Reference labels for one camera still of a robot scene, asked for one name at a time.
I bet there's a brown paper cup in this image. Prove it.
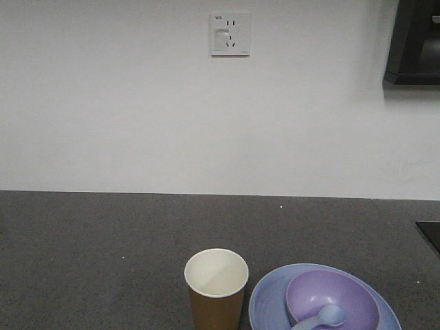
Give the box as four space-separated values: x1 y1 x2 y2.
184 248 249 329

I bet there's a purple plastic bowl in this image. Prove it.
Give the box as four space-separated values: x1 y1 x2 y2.
285 269 380 329

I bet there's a black range hood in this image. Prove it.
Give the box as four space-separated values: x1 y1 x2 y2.
384 0 439 86

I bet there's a white wall socket right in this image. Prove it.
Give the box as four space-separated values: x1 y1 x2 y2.
210 12 252 57

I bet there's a black induction cooktop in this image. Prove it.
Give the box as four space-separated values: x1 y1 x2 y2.
416 221 440 255

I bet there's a light blue plastic plate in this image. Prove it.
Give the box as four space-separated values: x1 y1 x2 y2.
249 263 402 330

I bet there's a light blue plastic spoon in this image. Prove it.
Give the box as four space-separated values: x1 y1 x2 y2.
291 305 347 330

